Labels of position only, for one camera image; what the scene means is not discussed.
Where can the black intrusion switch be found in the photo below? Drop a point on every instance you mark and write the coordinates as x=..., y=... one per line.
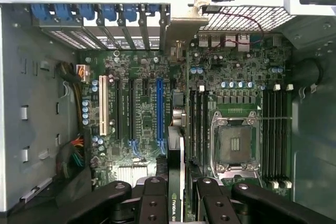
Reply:
x=211, y=9

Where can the white expansion slot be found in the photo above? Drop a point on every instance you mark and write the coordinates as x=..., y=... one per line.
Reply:
x=103, y=103

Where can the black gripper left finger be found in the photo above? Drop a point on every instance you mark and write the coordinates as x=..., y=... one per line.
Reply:
x=153, y=203

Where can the short black expansion slot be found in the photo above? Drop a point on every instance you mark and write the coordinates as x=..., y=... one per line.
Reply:
x=145, y=87

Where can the blue slot retention clip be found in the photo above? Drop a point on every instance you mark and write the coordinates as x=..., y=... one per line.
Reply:
x=62, y=12
x=129, y=12
x=151, y=9
x=109, y=12
x=40, y=11
x=86, y=11

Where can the blue expansion slot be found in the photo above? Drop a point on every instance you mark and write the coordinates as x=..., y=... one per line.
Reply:
x=159, y=108

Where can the locking lever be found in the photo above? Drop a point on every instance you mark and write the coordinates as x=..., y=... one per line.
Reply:
x=275, y=118

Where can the open black PC case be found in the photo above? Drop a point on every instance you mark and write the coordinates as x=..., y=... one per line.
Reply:
x=315, y=129

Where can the CPU socket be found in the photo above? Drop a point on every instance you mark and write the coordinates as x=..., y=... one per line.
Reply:
x=236, y=145

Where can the green motherboard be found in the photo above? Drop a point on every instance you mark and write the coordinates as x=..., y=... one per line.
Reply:
x=147, y=119

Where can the silver chipset heatsink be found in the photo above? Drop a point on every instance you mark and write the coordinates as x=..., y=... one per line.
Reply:
x=131, y=172

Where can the black RAM slot bank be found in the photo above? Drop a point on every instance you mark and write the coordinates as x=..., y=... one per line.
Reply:
x=275, y=142
x=199, y=129

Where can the long black expansion slot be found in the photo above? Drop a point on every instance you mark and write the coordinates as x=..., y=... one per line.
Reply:
x=132, y=108
x=118, y=108

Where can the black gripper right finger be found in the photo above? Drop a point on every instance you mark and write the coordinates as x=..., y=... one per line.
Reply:
x=215, y=203

